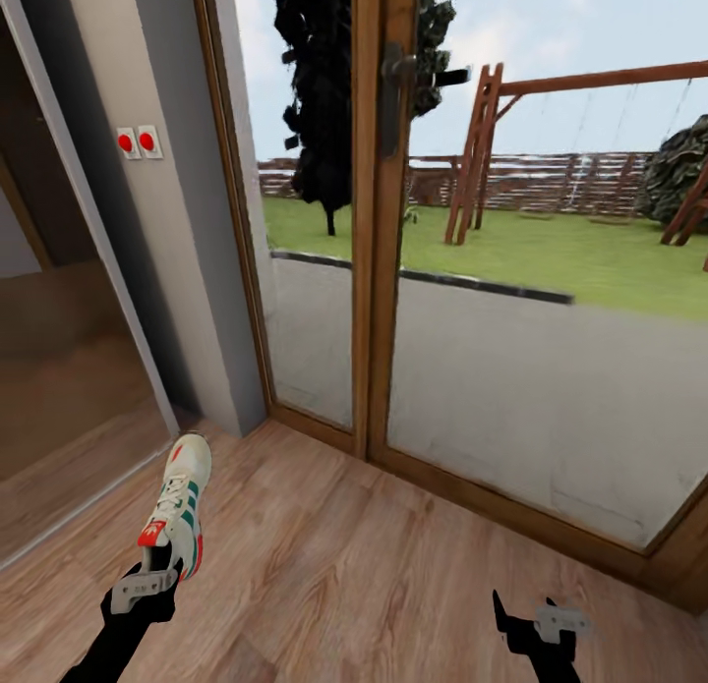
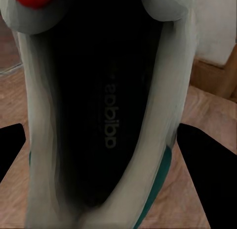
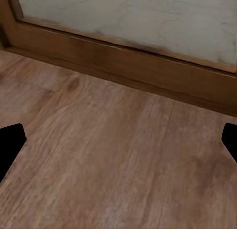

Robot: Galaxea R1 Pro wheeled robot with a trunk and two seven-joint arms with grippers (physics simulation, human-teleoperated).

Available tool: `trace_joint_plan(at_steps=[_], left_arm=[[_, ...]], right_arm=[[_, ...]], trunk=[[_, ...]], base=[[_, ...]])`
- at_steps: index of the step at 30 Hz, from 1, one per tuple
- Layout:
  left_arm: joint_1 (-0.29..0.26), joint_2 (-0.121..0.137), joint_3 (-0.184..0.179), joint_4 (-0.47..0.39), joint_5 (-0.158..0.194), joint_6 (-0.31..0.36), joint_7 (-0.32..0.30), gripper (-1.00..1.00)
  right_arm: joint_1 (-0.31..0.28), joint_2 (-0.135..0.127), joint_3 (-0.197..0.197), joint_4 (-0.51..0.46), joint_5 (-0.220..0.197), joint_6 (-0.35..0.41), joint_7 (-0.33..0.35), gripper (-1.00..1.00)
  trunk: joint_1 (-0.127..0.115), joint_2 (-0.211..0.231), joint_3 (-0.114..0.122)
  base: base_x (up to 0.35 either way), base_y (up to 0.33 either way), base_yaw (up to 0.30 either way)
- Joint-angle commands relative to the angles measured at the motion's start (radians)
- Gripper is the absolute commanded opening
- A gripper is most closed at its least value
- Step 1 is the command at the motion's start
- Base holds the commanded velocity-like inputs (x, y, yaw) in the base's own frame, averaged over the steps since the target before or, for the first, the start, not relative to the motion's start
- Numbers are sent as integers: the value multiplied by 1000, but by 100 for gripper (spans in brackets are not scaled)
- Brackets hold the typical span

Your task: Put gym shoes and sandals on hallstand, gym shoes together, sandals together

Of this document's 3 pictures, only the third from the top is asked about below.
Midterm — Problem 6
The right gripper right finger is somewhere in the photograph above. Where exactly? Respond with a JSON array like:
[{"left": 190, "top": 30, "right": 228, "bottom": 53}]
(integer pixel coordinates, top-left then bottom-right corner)
[{"left": 221, "top": 123, "right": 237, "bottom": 162}]

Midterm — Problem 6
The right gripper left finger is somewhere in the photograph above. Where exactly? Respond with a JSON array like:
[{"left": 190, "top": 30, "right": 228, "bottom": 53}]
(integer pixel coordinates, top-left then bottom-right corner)
[{"left": 0, "top": 123, "right": 26, "bottom": 182}]

